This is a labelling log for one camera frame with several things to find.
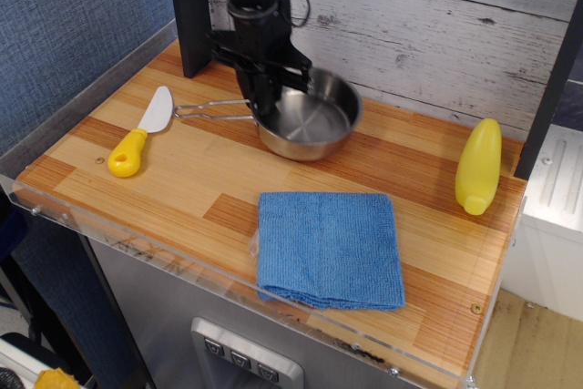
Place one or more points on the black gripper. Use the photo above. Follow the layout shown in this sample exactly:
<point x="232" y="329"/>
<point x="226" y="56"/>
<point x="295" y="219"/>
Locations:
<point x="264" y="49"/>

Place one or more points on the stainless steel pot with handle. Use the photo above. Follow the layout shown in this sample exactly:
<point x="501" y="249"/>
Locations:
<point x="304" y="126"/>

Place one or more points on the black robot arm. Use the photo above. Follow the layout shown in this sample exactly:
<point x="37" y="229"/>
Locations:
<point x="261" y="10"/>

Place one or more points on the blue folded cloth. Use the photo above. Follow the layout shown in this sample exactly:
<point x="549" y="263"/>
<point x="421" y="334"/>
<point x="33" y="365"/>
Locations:
<point x="329" y="250"/>

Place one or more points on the clear acrylic front guard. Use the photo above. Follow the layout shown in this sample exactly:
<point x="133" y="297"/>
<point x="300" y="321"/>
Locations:
<point x="207" y="245"/>

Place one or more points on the yellow plastic bottle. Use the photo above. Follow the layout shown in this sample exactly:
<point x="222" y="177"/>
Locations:
<point x="478" y="170"/>

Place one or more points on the silver button control panel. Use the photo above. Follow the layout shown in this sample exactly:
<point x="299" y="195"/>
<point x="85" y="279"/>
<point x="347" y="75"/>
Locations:
<point x="228" y="360"/>

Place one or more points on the white side cabinet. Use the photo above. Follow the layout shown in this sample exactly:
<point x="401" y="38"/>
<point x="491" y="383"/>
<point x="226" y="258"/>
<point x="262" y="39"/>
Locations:
<point x="544" y="262"/>

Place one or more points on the yellow object bottom left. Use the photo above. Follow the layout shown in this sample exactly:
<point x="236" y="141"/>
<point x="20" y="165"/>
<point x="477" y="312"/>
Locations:
<point x="55" y="379"/>

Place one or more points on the dark grey vertical post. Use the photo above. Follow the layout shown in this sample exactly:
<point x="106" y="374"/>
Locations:
<point x="193" y="25"/>

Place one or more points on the yellow handled toy knife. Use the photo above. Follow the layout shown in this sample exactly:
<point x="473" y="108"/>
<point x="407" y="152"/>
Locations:
<point x="125" y="159"/>

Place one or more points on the dark right vertical post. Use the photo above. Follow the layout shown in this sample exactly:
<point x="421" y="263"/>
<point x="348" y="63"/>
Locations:
<point x="547" y="107"/>

